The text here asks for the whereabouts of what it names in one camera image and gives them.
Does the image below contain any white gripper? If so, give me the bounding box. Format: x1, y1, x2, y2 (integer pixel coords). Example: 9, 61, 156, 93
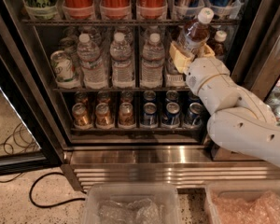
169, 41, 230, 92

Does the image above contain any brown tea bottle blue label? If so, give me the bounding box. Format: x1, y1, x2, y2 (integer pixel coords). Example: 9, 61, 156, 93
177, 7, 214, 55

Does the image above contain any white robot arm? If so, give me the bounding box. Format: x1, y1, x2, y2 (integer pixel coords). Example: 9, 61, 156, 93
169, 41, 280, 168

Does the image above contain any right brown tea bottle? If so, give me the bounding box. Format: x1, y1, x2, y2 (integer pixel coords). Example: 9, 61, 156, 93
208, 30, 227, 61

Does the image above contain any right clear water bottle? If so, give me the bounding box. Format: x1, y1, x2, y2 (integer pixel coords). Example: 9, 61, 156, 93
140, 33, 165, 88

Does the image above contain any clear water bottle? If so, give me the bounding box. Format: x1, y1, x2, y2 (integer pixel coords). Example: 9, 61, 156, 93
77, 34, 108, 89
140, 33, 165, 88
110, 32, 134, 88

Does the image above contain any middle clear water bottle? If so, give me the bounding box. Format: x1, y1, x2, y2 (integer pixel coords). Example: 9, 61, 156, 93
110, 32, 134, 88

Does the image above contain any stainless steel fridge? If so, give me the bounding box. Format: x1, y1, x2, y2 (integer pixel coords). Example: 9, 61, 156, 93
0, 0, 280, 191

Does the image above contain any left clear water bottle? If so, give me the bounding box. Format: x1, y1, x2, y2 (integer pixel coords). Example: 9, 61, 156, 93
77, 34, 108, 89

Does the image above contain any open glass fridge door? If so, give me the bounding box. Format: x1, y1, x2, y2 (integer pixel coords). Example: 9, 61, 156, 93
0, 16, 63, 176

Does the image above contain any middle front blue can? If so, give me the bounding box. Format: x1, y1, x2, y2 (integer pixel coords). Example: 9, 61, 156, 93
161, 102, 180, 127

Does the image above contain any right front blue can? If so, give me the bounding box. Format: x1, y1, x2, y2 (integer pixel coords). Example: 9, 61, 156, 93
183, 103, 204, 129

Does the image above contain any left front blue can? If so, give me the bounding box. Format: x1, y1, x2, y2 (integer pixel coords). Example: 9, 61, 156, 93
141, 103, 157, 127

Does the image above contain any right red cola can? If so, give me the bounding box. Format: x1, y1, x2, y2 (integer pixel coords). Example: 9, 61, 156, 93
137, 0, 165, 20

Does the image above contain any right front gold can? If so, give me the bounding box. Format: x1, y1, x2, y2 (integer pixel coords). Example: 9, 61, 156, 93
119, 103, 135, 127

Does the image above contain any gold can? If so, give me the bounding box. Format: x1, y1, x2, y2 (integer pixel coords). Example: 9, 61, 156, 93
72, 103, 92, 129
95, 103, 114, 129
119, 103, 135, 127

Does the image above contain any middle red cola can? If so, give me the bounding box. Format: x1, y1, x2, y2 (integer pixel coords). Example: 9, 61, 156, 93
101, 0, 130, 20

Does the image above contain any middle front gold can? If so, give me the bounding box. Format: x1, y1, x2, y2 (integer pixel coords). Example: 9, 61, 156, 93
95, 103, 114, 129

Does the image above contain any left front gold can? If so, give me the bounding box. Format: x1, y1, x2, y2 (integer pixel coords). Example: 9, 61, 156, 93
72, 103, 92, 129

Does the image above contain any green white can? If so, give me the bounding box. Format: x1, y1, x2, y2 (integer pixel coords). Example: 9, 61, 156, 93
50, 50, 80, 89

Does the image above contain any right clear plastic bin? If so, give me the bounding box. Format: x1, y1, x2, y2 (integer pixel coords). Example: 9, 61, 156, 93
204, 181, 280, 224

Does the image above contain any clear plastic bin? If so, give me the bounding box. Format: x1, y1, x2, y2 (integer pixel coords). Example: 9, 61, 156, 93
204, 181, 280, 224
81, 183, 181, 224

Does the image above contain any clear bubble wrap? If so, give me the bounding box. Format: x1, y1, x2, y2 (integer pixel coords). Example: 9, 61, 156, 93
98, 198, 164, 224

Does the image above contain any pink bubble wrap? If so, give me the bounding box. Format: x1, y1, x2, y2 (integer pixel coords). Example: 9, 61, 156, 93
212, 190, 280, 224

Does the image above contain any left clear plastic bin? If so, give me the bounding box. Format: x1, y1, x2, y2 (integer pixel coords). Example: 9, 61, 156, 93
81, 183, 181, 224

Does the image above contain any thin coiled cable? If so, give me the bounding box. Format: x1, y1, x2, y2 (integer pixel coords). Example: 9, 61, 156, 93
0, 122, 41, 183

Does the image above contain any black power cable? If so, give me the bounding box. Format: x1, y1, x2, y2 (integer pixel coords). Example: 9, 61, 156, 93
28, 171, 87, 209

